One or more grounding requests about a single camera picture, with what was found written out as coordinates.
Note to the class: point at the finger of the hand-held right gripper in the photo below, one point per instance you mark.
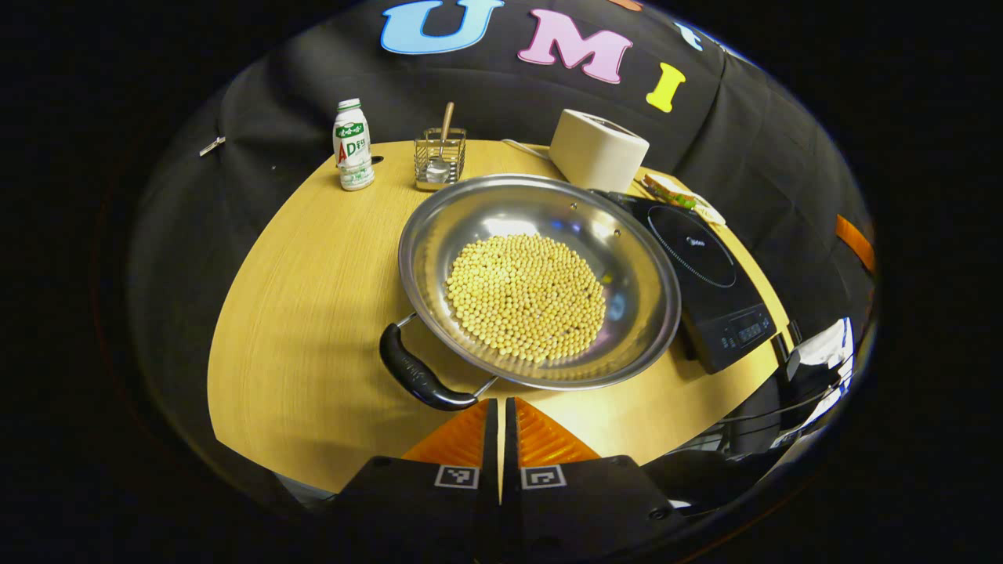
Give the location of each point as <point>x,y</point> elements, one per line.
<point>856,239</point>

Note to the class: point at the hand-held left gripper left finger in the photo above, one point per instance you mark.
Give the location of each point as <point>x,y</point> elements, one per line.
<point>439,509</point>

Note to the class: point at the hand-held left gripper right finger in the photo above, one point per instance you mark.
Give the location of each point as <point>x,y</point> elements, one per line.
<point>580,509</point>

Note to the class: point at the black induction cooktop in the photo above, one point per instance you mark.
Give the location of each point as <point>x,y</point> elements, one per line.
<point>705,266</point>

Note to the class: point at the white blue cloth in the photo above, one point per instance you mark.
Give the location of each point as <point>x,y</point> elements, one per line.
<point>823,348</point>

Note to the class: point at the sandwich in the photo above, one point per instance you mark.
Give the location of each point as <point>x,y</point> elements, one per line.
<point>670,194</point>

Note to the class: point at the pile of soybeans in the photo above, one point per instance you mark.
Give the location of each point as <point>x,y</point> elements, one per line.
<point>525,298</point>

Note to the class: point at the white toaster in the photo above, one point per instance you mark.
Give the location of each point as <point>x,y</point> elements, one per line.
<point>595,153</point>

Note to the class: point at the white green drink bottle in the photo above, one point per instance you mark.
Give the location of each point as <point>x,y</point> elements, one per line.
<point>353,149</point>

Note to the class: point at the metal clip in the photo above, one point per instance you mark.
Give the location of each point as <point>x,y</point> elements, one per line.
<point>211,146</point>

